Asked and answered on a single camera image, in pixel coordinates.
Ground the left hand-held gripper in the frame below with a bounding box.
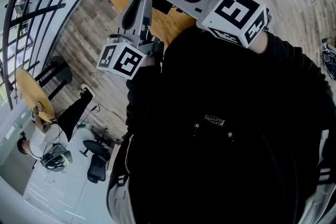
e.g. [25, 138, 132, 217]
[96, 0, 165, 80]

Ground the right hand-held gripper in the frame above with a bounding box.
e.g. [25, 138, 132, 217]
[160, 0, 271, 49]

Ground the person's right forearm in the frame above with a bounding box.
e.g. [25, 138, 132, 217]
[248, 30, 330, 95]

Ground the person's left forearm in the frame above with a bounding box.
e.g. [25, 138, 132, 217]
[125, 56, 164, 103]

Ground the black round stool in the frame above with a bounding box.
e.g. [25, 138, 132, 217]
[34, 56, 74, 101]

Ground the black metal railing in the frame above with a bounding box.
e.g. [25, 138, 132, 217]
[0, 0, 94, 111]

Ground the round wooden side table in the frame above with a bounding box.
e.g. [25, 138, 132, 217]
[15, 67, 56, 124]

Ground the person's black jacket torso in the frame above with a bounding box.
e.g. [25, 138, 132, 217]
[106, 25, 336, 224]

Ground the black office chair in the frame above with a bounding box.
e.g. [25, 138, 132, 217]
[79, 138, 111, 184]

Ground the black and white sneaker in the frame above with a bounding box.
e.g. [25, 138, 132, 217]
[319, 38, 336, 82]

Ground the black headset with yellow trim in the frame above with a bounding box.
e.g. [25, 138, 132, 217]
[40, 143, 74, 173]

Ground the white work table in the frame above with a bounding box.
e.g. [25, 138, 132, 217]
[23, 123, 114, 221]

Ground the black floor cable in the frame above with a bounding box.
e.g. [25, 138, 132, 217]
[88, 103, 127, 126]

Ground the grey backpack strap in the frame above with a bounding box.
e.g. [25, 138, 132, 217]
[298, 128, 336, 224]
[107, 133, 137, 224]

